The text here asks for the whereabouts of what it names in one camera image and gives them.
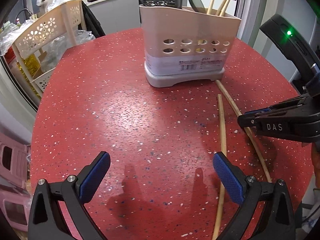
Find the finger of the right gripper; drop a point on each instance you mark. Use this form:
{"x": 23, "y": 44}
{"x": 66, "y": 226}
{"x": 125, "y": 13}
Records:
{"x": 299, "y": 123}
{"x": 275, "y": 106}

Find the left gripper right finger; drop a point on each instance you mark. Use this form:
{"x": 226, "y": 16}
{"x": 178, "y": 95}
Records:
{"x": 243, "y": 190}

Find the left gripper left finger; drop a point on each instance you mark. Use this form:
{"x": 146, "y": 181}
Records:
{"x": 80, "y": 189}

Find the long wooden chopstick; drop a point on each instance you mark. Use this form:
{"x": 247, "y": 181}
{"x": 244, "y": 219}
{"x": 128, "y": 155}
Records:
{"x": 247, "y": 130}
{"x": 223, "y": 149}

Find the pink plastic utensil holder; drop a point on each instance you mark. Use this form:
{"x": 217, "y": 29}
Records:
{"x": 183, "y": 45}

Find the person's right hand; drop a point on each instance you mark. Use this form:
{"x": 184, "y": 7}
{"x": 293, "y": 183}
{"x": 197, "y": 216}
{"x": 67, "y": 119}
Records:
{"x": 315, "y": 157}

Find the pink plastic stool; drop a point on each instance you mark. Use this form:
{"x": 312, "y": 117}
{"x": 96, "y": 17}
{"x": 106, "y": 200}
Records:
{"x": 15, "y": 199}

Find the thin bamboo chopstick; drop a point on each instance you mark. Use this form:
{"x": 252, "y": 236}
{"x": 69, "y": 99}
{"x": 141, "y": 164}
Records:
{"x": 219, "y": 9}
{"x": 224, "y": 8}
{"x": 209, "y": 10}

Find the cream plastic storage trolley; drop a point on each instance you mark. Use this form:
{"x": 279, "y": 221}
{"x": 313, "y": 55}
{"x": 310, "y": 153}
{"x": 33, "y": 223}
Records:
{"x": 62, "y": 20}

